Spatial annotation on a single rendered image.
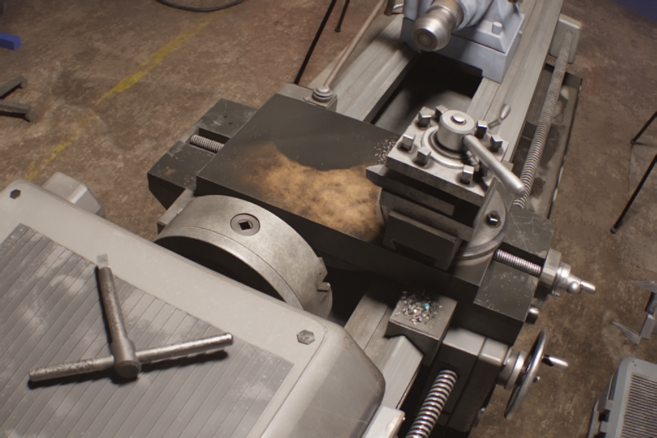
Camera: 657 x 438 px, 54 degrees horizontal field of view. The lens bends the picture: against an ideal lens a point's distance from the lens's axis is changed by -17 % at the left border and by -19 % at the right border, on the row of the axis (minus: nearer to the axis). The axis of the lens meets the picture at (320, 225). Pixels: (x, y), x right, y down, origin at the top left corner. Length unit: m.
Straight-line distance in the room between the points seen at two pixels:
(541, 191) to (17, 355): 1.99
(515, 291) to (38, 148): 2.24
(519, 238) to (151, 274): 0.94
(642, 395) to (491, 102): 1.01
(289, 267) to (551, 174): 1.68
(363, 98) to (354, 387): 1.21
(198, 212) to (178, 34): 2.86
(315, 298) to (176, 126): 2.20
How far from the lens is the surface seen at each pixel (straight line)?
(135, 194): 2.81
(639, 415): 2.16
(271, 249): 0.93
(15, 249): 0.77
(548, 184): 2.47
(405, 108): 2.03
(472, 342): 1.40
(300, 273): 0.94
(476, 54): 2.02
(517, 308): 1.38
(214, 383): 0.64
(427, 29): 1.62
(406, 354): 1.30
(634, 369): 2.25
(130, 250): 0.75
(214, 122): 1.66
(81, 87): 3.47
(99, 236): 0.76
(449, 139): 1.19
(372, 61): 2.00
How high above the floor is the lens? 1.87
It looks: 44 degrees down
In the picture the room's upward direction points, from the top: 7 degrees clockwise
